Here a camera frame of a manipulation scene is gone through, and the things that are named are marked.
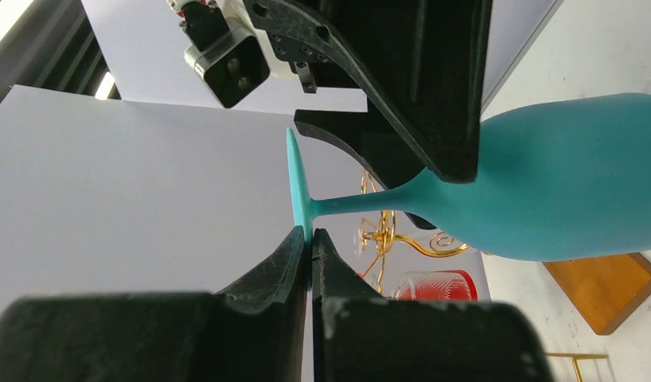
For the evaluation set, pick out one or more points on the teal plastic goblet front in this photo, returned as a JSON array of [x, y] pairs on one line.
[[556, 181]]

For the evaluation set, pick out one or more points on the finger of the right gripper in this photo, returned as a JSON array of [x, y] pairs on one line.
[[420, 63], [369, 139]]

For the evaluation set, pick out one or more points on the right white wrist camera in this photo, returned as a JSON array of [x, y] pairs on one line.
[[229, 54]]

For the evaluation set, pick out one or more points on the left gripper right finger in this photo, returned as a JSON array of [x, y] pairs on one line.
[[359, 335]]

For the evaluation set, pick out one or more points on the clear glass tumbler goblet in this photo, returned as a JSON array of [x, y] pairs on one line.
[[410, 287]]

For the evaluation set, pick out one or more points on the gold rectangular wire glass rack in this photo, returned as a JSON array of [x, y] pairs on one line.
[[576, 358]]

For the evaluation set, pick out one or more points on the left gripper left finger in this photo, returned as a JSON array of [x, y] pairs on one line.
[[252, 330]]

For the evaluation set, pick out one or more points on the gold tree rack wooden base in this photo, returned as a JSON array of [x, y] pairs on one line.
[[604, 290]]

